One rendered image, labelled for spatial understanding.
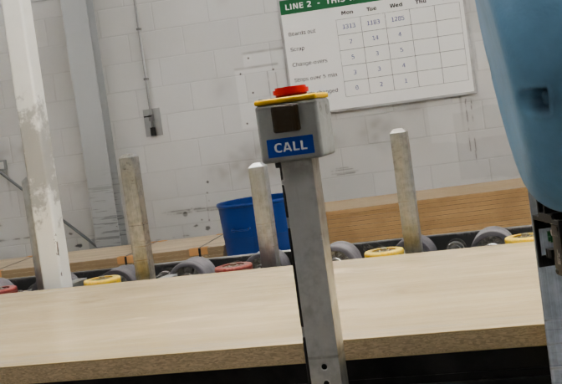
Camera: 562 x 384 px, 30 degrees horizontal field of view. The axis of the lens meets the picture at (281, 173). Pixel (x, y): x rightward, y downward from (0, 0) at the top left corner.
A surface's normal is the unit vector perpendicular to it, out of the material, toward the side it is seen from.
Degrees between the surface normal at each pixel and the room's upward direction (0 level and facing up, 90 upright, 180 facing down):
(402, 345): 90
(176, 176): 90
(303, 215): 90
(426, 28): 90
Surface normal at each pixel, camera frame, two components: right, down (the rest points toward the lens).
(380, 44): -0.15, 0.07
